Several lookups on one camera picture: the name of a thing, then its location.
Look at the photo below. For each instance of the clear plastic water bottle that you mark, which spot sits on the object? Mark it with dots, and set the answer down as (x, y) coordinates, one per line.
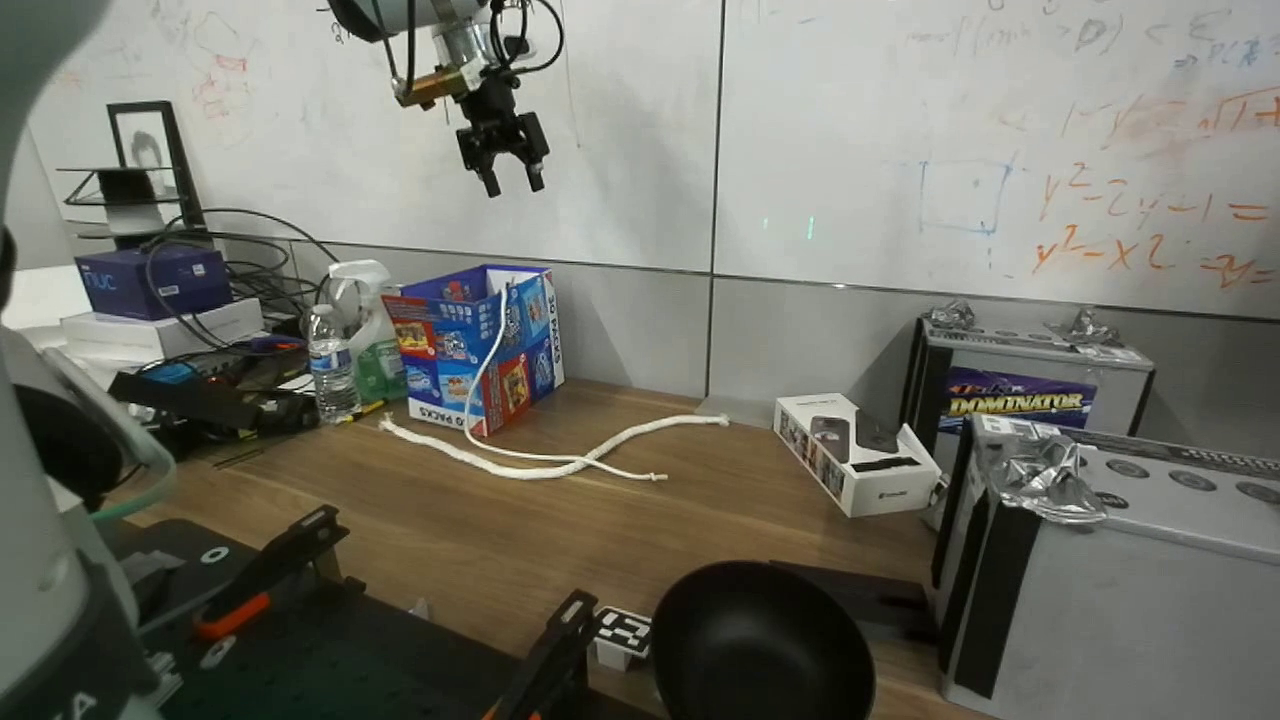
(329, 365)

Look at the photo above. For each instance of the dark blue box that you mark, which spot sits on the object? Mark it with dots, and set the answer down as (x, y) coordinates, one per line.
(152, 280)

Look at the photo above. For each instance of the black frying pan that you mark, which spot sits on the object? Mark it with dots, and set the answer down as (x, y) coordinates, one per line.
(755, 641)

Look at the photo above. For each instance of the black picture frame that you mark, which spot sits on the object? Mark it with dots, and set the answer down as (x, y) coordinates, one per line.
(150, 182)

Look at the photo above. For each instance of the black white fiducial marker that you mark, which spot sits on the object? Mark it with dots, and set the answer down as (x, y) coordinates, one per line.
(620, 636)

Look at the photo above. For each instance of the orange handled black tool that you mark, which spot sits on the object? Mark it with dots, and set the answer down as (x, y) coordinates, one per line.
(224, 584)

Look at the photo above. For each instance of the blue cardboard snack box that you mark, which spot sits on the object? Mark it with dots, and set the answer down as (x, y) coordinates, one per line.
(479, 344)

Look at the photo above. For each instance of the white small product box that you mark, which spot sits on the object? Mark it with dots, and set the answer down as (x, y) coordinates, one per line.
(858, 463)

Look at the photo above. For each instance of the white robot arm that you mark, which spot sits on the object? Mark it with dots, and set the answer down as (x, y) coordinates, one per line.
(71, 622)

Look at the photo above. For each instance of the grey battery box near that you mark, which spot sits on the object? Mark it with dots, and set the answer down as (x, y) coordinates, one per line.
(1107, 576)

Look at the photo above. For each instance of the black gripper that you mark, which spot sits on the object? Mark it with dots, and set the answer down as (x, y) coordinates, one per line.
(498, 126)

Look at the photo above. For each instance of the grey battery box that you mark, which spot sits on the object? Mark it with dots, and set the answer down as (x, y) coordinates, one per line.
(1107, 576)
(1073, 375)

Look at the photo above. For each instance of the grey battery box far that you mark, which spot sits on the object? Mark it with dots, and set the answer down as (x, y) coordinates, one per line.
(1073, 375)

